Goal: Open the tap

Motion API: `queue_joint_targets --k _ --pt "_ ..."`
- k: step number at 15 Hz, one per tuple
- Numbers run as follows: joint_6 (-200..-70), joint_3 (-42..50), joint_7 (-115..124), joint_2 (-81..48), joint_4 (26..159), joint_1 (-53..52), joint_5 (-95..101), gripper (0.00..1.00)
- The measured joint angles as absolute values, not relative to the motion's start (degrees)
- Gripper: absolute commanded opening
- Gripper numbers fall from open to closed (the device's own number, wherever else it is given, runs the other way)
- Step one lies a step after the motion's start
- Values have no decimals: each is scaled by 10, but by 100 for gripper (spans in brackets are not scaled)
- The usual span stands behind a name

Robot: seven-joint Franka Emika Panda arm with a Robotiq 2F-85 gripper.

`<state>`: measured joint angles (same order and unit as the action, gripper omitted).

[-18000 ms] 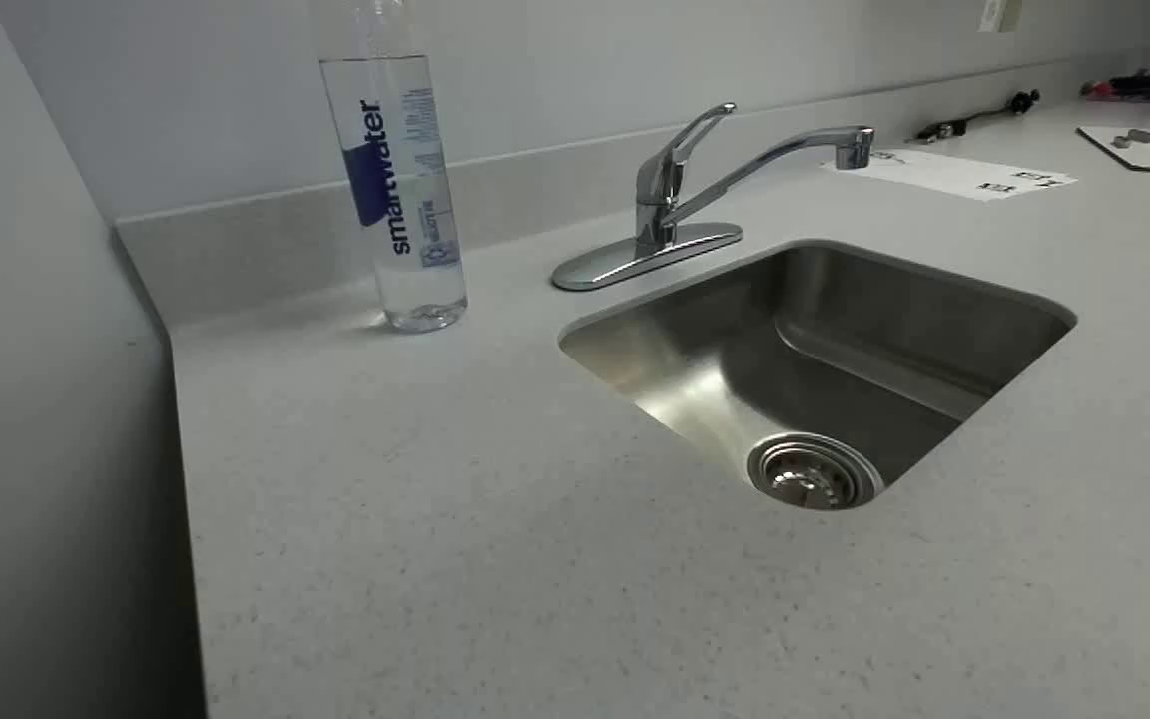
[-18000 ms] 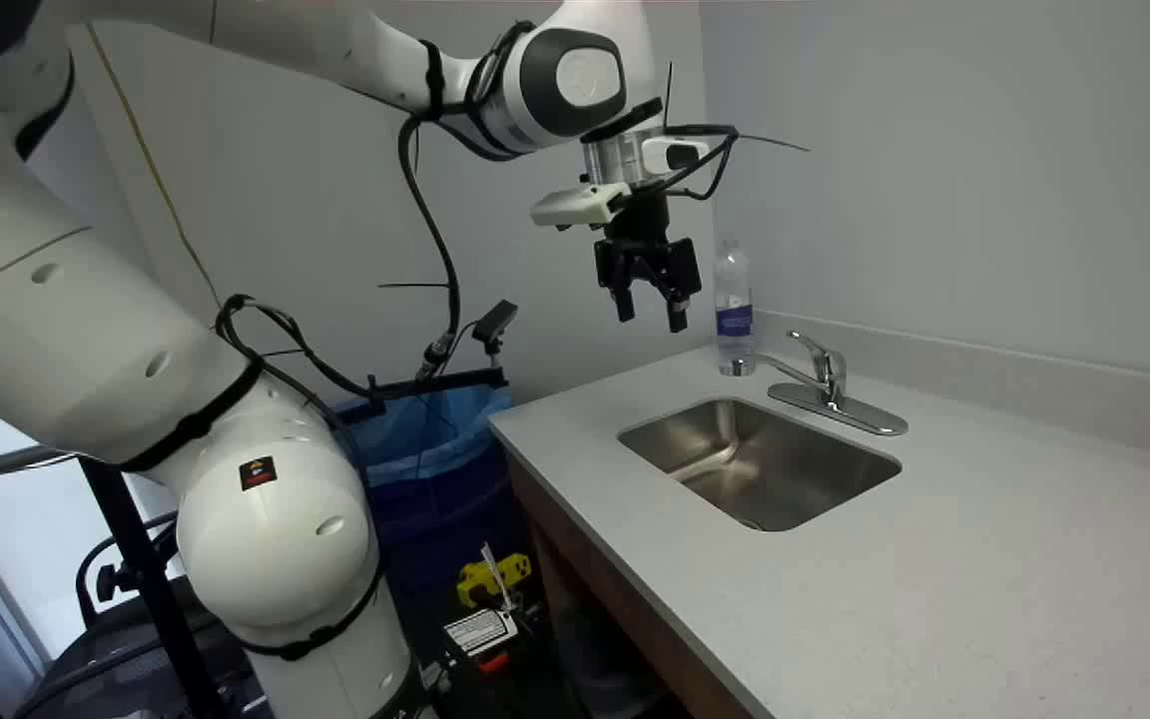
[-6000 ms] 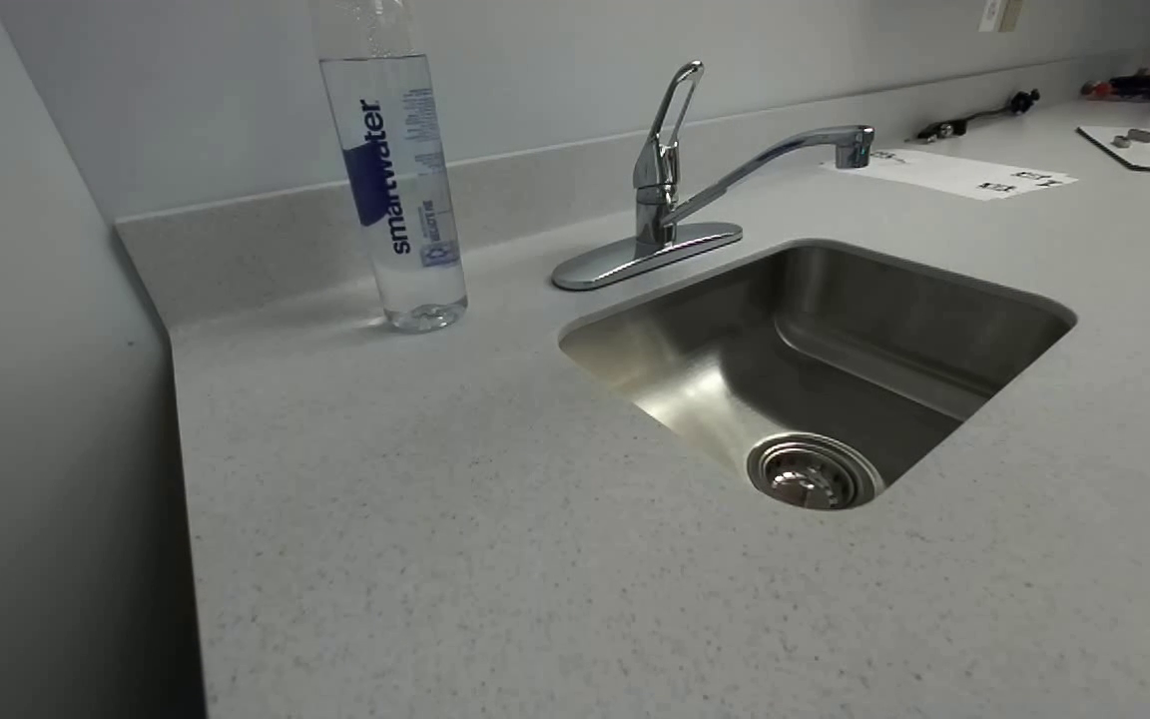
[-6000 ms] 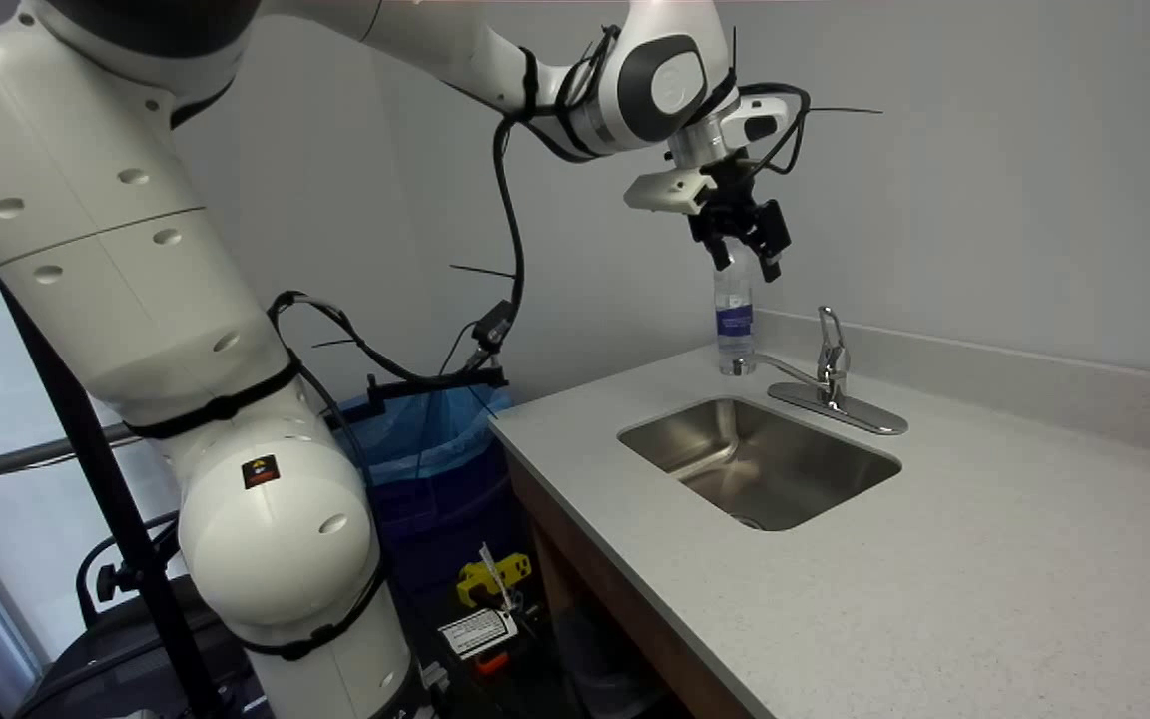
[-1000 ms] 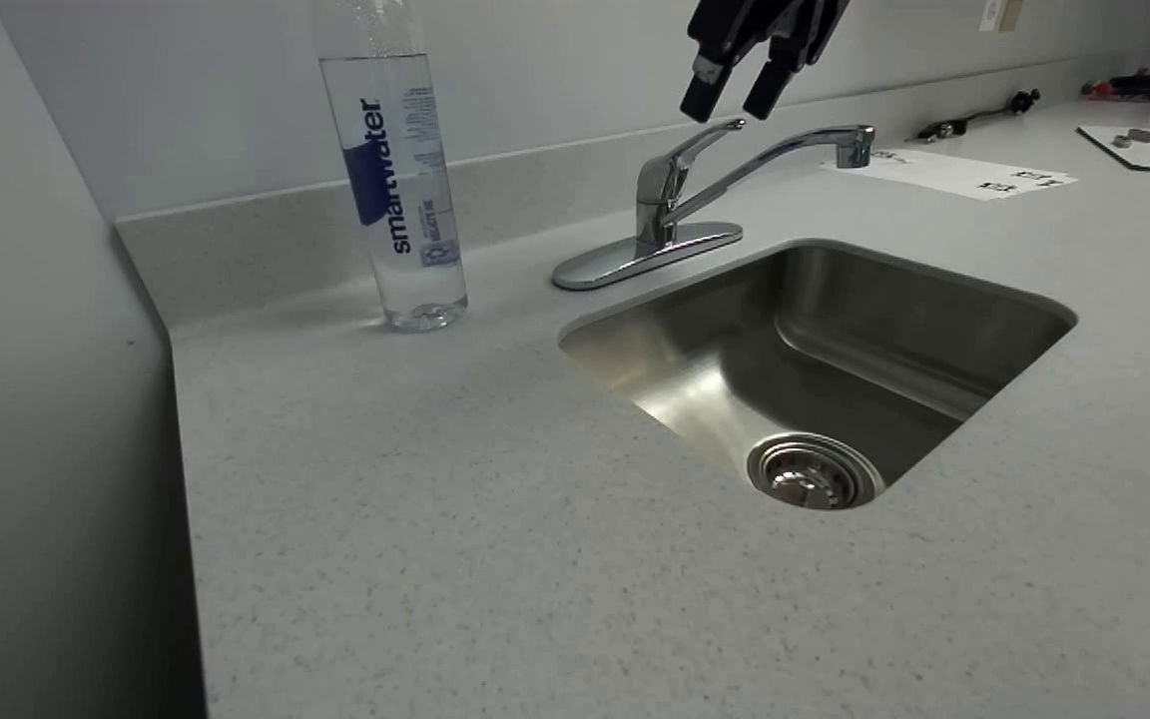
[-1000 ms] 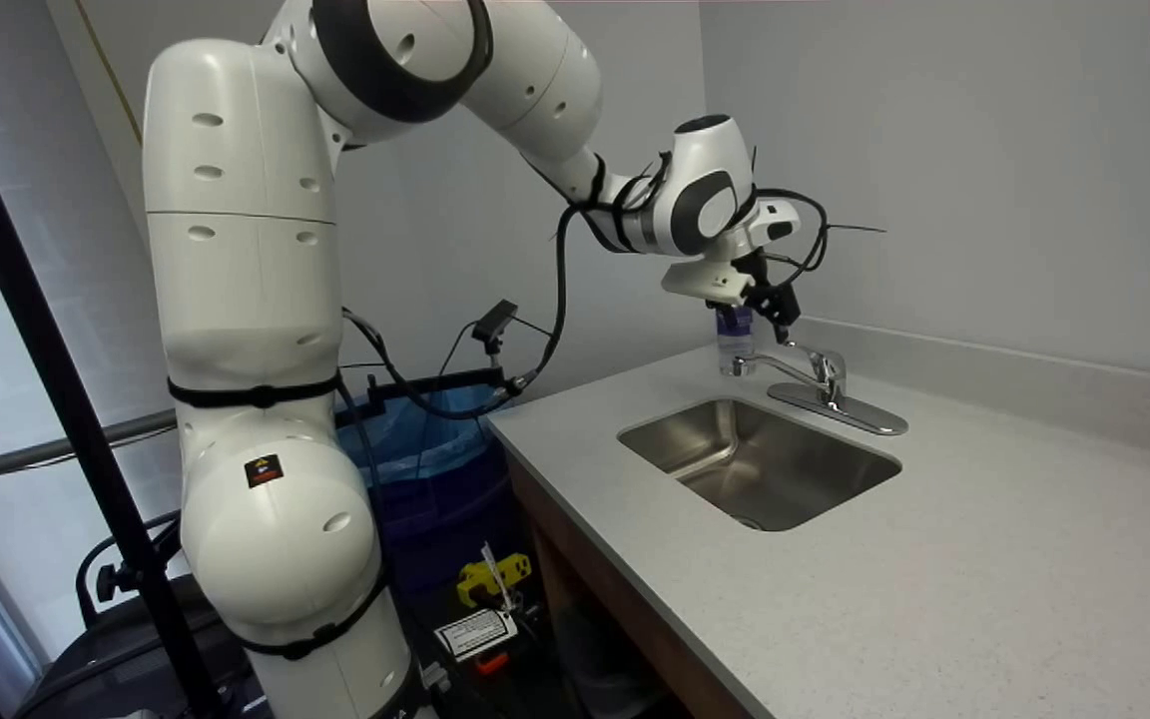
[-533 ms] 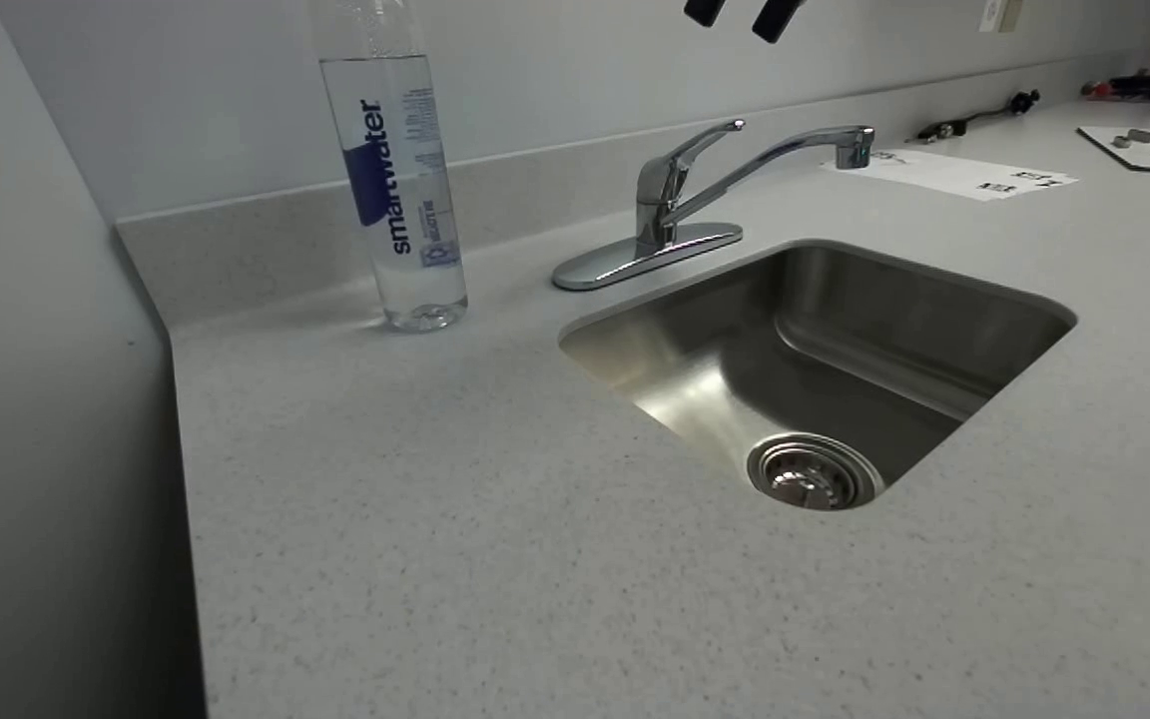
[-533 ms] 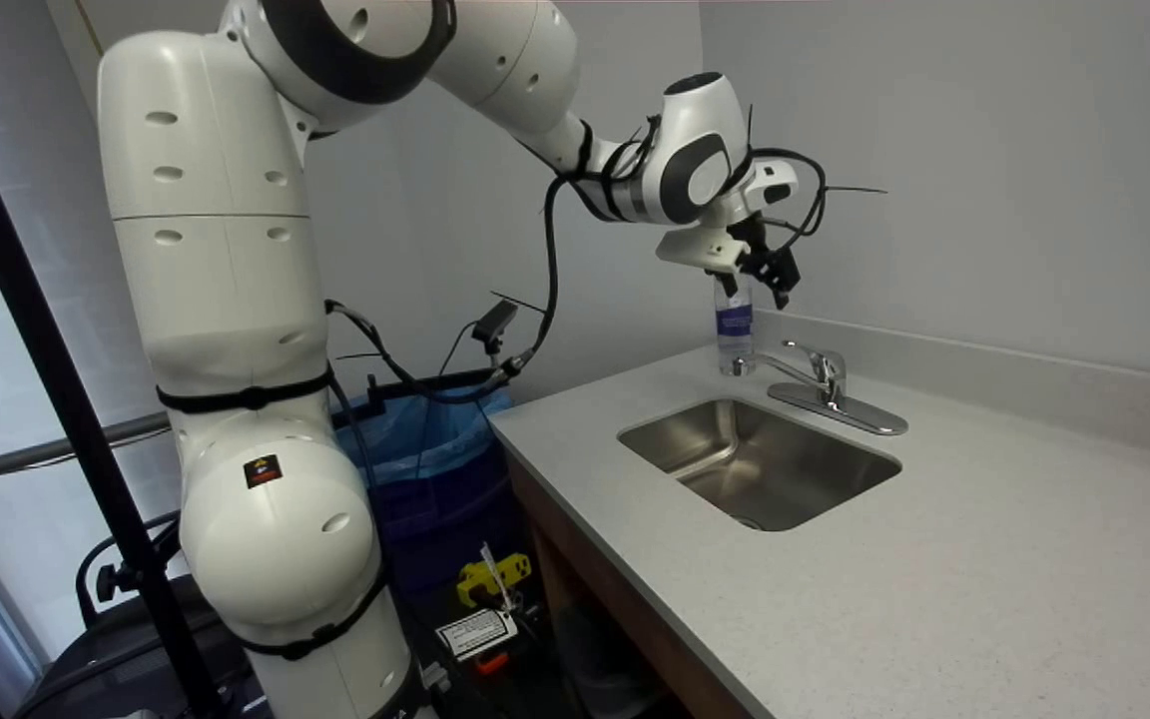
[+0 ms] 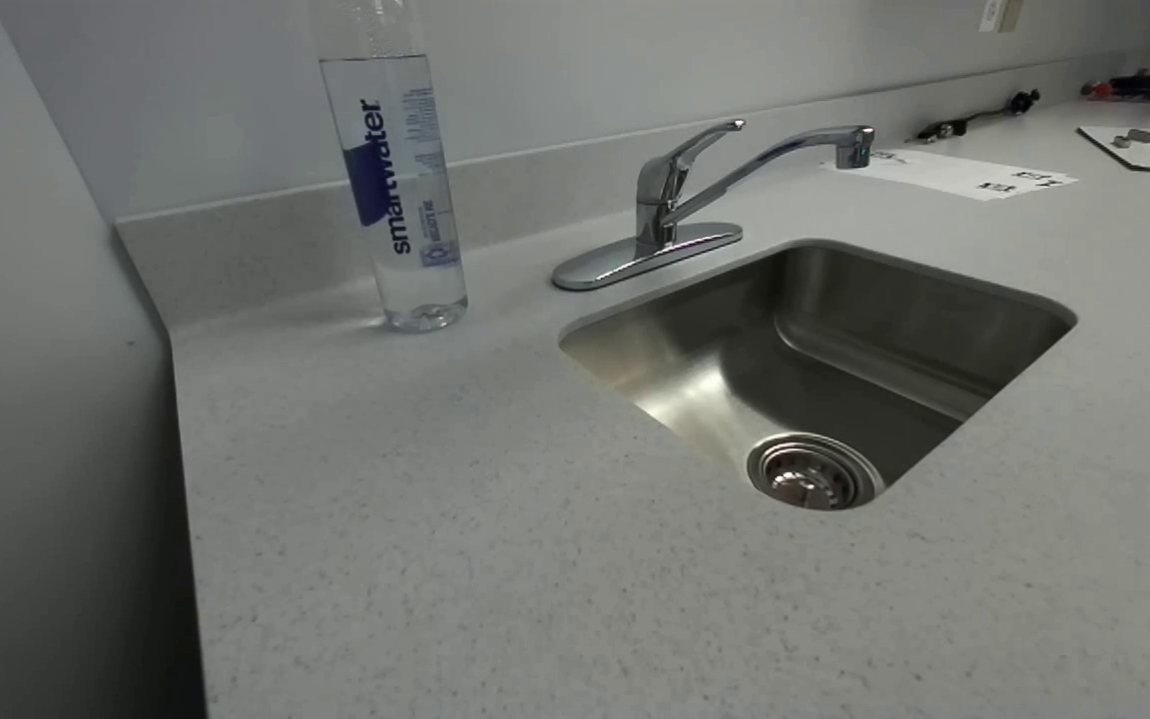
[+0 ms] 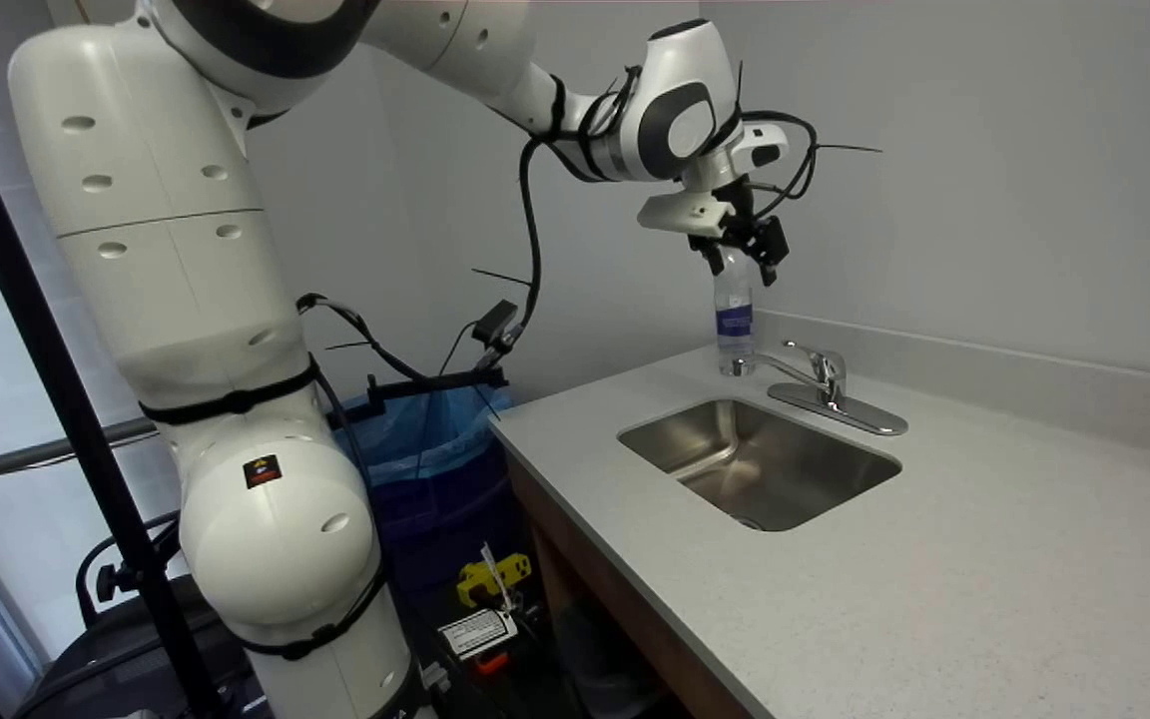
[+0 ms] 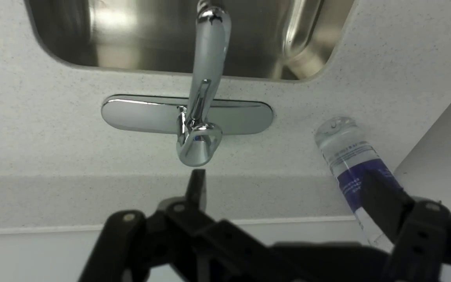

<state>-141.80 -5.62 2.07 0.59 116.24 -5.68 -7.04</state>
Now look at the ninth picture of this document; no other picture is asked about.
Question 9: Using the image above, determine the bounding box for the chrome single lever faucet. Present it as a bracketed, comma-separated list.
[548, 112, 881, 295]

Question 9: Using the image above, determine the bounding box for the clear water bottle blue label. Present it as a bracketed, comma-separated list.
[306, 0, 475, 340]

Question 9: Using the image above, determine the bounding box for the round metal sink drain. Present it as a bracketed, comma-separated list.
[743, 429, 890, 516]

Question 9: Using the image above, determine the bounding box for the stainless steel sink basin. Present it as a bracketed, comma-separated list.
[554, 238, 1083, 516]

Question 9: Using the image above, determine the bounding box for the black long hand tool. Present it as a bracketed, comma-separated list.
[911, 86, 1047, 147]

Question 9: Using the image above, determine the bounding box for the white wall outlet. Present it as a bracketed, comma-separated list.
[974, 0, 1024, 39]

